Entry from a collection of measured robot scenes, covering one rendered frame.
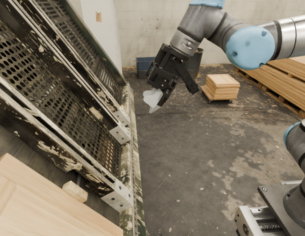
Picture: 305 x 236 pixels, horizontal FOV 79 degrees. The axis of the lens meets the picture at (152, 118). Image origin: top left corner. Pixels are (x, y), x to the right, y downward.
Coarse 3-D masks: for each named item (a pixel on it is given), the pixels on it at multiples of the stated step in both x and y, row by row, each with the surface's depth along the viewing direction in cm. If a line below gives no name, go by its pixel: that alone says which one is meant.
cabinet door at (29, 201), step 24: (0, 168) 42; (24, 168) 47; (0, 192) 39; (24, 192) 44; (48, 192) 50; (0, 216) 38; (24, 216) 42; (48, 216) 47; (72, 216) 53; (96, 216) 61
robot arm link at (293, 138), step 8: (304, 120) 61; (288, 128) 67; (296, 128) 64; (304, 128) 59; (288, 136) 66; (296, 136) 62; (304, 136) 59; (288, 144) 65; (296, 144) 61; (304, 144) 59; (296, 152) 61; (304, 152) 58; (296, 160) 61
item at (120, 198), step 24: (0, 96) 45; (0, 120) 48; (24, 120) 49; (48, 120) 56; (48, 144) 54; (72, 144) 60; (72, 168) 60; (96, 168) 66; (96, 192) 68; (120, 192) 71
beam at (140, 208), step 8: (128, 112) 143; (128, 128) 124; (136, 136) 131; (128, 144) 110; (136, 144) 122; (128, 152) 104; (136, 152) 115; (128, 160) 99; (136, 160) 108; (128, 168) 94; (136, 168) 102; (128, 176) 90; (136, 176) 97; (128, 184) 86; (136, 184) 92; (136, 192) 88; (136, 200) 84; (128, 208) 76; (120, 216) 75; (128, 216) 73; (120, 224) 73; (128, 224) 71; (144, 224) 80; (128, 232) 68; (144, 232) 76
